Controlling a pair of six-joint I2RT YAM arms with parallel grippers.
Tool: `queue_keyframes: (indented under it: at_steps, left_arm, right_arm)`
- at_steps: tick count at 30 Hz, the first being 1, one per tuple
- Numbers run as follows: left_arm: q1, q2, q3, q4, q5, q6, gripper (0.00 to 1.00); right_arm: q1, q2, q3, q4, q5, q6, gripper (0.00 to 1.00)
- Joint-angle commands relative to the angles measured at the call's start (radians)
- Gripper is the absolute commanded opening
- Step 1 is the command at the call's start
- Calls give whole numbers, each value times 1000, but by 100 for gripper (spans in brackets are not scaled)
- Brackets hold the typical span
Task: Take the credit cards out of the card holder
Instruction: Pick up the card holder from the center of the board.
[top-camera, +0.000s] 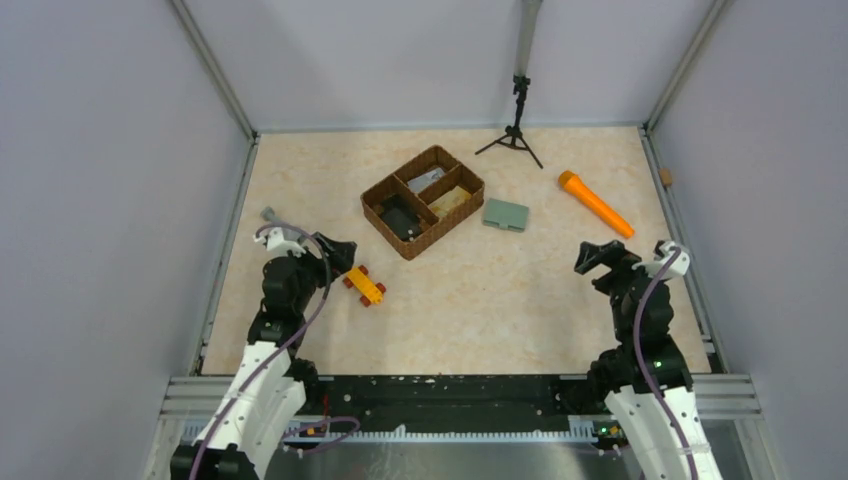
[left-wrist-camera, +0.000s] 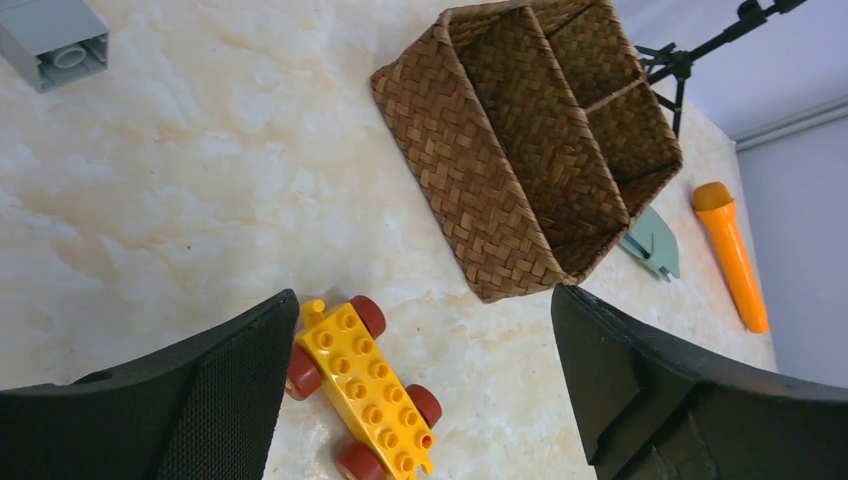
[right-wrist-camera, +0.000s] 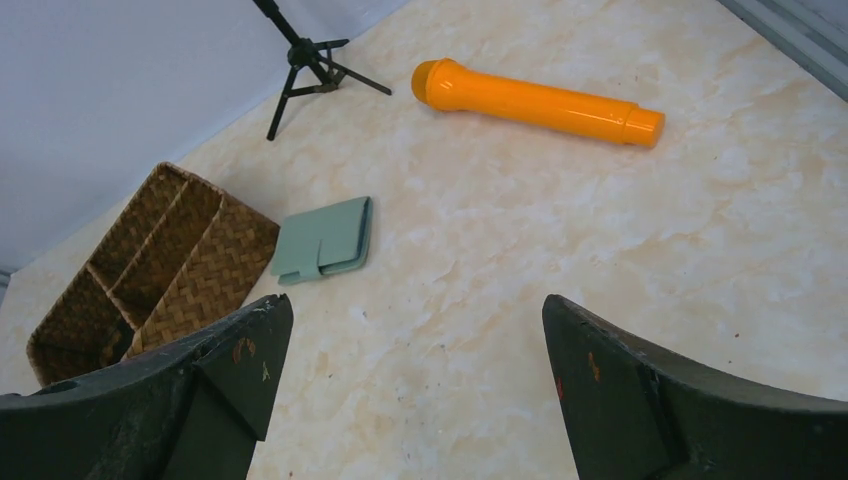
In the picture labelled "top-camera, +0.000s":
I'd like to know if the gold card in basket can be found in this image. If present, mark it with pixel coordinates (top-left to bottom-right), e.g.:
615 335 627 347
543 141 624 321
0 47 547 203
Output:
428 186 472 218

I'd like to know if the orange flashlight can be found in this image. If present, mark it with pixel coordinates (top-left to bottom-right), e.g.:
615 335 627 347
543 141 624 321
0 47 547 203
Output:
557 170 635 239

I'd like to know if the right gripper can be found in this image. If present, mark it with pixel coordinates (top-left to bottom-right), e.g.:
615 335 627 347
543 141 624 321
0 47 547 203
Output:
574 239 669 341

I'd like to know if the green card holder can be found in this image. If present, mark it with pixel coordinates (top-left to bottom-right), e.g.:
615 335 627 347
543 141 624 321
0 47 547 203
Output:
482 198 529 233

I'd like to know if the white cable tray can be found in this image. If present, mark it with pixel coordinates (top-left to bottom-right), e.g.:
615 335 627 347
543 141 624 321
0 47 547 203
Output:
182 423 598 445

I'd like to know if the grey pole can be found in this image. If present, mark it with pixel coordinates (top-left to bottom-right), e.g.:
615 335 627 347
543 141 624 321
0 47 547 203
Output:
513 0 543 77

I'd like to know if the black mini tripod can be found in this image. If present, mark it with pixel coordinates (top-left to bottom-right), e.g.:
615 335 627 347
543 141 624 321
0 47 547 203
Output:
474 75 544 169

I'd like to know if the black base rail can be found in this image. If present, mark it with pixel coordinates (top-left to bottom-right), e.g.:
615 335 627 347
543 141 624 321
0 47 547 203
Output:
298 374 612 434

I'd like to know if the brown wicker divided basket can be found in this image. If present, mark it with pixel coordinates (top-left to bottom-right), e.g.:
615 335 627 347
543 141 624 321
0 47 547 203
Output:
360 145 485 260

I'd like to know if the grey card in basket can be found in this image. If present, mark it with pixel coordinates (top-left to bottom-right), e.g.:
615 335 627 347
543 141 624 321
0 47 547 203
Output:
407 167 446 194

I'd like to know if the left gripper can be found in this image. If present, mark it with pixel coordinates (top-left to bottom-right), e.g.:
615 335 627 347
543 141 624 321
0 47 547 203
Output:
287 231 355 313

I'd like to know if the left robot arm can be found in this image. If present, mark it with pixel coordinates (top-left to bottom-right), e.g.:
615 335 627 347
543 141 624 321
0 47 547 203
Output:
169 221 357 479

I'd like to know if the yellow toy brick car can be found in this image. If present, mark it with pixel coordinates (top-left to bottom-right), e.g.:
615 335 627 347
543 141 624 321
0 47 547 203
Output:
343 265 386 307

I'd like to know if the grey plastic connector piece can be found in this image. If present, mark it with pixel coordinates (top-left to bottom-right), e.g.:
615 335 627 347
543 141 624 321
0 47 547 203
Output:
260 207 279 223

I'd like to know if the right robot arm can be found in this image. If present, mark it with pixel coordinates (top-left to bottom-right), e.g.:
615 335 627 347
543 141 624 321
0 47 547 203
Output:
574 240 722 479

